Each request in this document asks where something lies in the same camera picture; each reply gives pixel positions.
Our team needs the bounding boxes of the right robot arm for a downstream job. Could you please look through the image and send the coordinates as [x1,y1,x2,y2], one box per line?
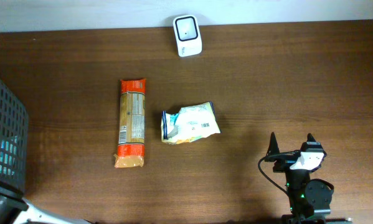
[257,133,352,224]

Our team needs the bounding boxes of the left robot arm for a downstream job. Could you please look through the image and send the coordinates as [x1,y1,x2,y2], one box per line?
[0,186,91,224]

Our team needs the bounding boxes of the white barcode scanner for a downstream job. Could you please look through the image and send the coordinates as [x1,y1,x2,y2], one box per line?
[172,15,202,57]

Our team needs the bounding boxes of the crumpled white yellow snack bag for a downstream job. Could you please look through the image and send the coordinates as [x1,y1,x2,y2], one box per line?
[161,101,221,144]

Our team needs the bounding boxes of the orange spaghetti packet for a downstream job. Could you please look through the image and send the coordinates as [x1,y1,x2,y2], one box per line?
[115,78,146,169]

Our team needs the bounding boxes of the dark grey mesh basket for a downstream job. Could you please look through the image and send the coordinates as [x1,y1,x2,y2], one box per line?
[0,79,29,194]

